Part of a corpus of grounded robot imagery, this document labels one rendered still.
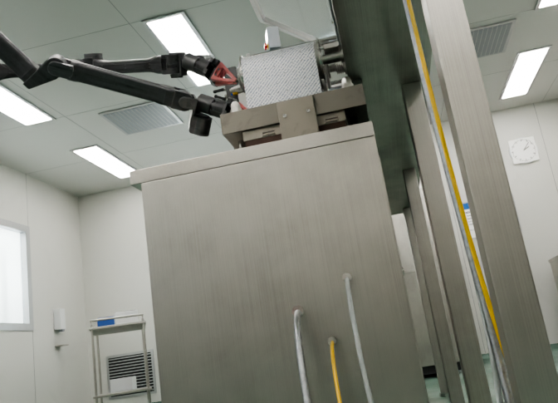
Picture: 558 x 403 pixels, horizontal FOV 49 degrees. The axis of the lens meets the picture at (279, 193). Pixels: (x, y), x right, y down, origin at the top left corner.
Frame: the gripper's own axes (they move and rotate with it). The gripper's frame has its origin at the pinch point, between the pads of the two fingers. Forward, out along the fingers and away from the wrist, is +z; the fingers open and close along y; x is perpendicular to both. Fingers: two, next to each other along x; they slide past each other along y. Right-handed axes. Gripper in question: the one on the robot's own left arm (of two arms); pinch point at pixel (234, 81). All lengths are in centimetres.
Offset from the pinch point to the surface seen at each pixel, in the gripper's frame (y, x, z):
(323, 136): 31, -14, 47
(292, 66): 7.5, 9.1, 19.4
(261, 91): 7.6, -2.3, 14.1
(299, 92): 7.1, 2.3, 25.3
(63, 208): -492, -95, -384
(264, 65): 7.9, 6.1, 10.8
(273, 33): -48, 40, -20
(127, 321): -391, -154, -182
